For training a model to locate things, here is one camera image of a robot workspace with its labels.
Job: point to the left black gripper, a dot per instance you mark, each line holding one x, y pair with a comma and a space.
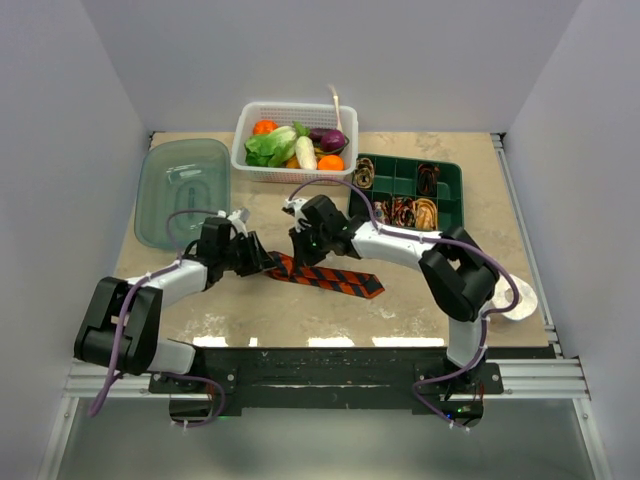
257, 257

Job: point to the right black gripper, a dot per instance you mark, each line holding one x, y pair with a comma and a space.
302, 257

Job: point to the orange navy striped tie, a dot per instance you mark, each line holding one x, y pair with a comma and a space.
353, 283

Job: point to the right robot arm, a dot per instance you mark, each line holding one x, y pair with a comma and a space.
459, 275

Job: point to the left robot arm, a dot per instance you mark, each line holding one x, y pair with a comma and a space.
120, 329

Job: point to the paper tape roll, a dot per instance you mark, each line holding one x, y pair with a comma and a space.
504, 295

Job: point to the colourful rolled tie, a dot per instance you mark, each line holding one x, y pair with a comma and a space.
381, 212

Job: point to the brown patterned rolled tie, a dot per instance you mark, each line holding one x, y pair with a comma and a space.
364, 173

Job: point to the orange fruit front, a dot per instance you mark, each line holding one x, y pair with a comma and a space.
331, 163

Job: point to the white radish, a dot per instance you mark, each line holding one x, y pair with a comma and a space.
305, 153

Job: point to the clear teal plastic container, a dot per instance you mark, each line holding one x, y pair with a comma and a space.
179, 180

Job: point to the red patterned rolled tie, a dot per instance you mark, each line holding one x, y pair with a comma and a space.
402, 212

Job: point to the purple onion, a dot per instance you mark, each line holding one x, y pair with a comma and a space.
332, 140

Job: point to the green lettuce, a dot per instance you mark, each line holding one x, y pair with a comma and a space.
271, 150

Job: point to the white perforated basket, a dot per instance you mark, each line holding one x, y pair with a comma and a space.
303, 117

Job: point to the garlic stalk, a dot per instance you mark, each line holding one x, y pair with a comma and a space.
336, 103

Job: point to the gold rolled tie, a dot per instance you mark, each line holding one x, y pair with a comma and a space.
426, 214

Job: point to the black orange rolled tie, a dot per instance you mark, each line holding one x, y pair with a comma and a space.
427, 179

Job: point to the orange pepper back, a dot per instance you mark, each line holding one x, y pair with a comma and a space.
264, 127

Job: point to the green compartment tray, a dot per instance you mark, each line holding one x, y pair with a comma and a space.
396, 177

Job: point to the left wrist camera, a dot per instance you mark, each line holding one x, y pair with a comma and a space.
238, 219

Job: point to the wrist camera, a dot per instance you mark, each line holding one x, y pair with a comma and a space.
293, 207
238, 219

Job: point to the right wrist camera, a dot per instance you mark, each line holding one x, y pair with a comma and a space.
293, 207

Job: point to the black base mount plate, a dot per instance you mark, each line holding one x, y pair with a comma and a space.
397, 378

